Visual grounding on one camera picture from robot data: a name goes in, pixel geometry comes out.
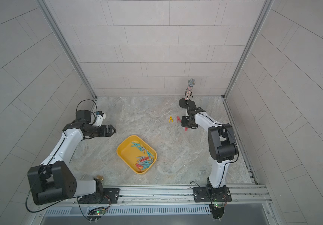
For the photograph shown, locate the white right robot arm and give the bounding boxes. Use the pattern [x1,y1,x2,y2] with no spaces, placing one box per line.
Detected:
[181,112,239,188]

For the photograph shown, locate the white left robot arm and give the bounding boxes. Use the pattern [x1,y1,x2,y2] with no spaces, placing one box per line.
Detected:
[28,120,116,205]

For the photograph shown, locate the yellow plastic storage box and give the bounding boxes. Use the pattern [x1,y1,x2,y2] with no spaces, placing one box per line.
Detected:
[116,135,157,174]

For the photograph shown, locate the glittery stand with black base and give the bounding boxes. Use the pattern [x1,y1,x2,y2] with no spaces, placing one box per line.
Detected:
[179,78,196,109]

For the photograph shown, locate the brass round knob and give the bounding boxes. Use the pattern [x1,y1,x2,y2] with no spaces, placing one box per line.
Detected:
[95,175,104,182]

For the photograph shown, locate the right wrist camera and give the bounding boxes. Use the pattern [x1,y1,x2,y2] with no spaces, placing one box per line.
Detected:
[185,100,198,114]

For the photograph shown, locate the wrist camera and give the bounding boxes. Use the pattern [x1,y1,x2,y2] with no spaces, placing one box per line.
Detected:
[185,100,198,114]
[75,110,92,123]

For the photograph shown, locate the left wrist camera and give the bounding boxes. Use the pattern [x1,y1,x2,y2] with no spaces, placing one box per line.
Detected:
[75,110,92,123]

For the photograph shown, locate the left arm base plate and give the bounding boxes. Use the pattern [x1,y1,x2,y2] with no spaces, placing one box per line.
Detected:
[78,188,120,204]

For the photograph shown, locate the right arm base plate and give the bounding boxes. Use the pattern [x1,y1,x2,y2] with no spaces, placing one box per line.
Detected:
[192,185,232,203]

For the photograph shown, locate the aluminium front rail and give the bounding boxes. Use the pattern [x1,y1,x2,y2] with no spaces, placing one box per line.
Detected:
[43,184,272,207]

